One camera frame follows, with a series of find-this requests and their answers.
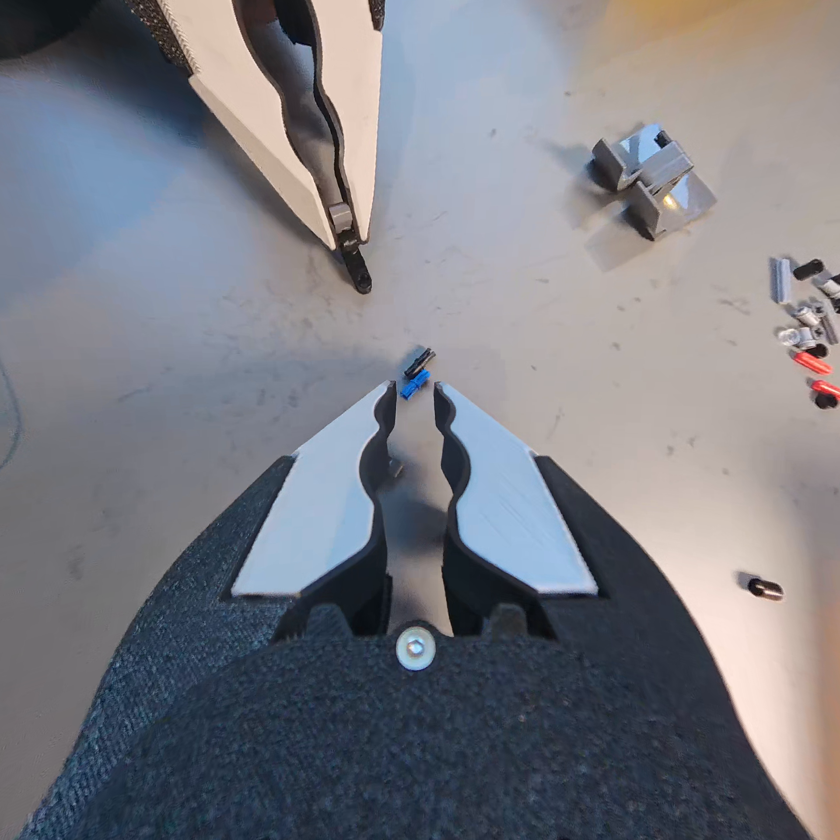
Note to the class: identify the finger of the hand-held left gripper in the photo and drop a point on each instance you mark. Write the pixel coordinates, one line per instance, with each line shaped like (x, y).
(354, 98)
(229, 79)

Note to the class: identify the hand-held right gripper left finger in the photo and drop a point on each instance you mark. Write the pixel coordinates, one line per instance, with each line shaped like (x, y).
(315, 518)

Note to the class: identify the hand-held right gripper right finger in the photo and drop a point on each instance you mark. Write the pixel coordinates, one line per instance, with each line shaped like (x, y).
(525, 525)

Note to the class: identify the blue toy pin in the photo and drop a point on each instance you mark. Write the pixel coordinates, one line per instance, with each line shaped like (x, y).
(415, 384)

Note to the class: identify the black toy pin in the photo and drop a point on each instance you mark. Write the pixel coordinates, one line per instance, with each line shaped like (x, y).
(420, 362)

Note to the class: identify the silver toy scoop part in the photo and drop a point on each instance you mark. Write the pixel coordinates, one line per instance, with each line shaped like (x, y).
(649, 180)

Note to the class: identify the pile of small toy parts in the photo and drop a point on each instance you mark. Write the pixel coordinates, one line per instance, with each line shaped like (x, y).
(807, 315)

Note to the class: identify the person's left forearm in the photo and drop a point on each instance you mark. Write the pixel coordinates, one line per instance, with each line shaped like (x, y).
(52, 23)

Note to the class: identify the grey desk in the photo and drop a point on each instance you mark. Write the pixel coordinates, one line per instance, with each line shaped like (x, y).
(197, 361)

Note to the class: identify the black toy bush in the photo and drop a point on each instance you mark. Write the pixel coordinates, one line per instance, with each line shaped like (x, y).
(766, 587)

